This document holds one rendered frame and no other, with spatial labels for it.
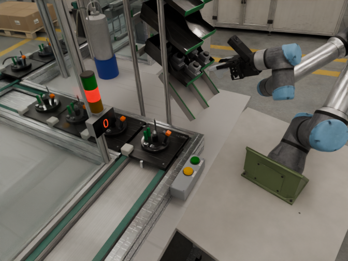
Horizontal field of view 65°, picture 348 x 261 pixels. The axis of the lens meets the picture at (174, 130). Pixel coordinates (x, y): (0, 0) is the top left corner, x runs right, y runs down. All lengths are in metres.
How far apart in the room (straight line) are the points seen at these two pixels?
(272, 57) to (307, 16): 4.09
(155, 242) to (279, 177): 0.56
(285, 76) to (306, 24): 4.15
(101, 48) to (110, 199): 1.15
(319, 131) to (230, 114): 0.73
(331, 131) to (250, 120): 0.66
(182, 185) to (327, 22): 4.38
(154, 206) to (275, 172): 0.51
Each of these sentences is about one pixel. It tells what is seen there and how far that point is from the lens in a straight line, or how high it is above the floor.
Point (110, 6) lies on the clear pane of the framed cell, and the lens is 2.28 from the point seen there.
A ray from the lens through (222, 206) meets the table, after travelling 1.22.
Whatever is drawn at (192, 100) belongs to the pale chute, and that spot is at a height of 1.04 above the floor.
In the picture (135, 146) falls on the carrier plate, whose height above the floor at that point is 0.97.
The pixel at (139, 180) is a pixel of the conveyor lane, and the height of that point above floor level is 0.92.
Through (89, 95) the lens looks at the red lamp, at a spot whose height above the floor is 1.34.
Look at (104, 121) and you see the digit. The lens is 1.10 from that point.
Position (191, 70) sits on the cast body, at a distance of 1.32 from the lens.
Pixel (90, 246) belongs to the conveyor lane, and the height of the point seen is 0.92.
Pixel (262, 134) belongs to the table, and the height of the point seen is 0.86.
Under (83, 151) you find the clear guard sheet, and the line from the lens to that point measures 1.15.
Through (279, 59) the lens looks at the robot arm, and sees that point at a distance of 1.04.
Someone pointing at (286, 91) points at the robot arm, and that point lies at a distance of 1.04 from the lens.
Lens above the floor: 1.86
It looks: 40 degrees down
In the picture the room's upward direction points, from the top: 4 degrees counter-clockwise
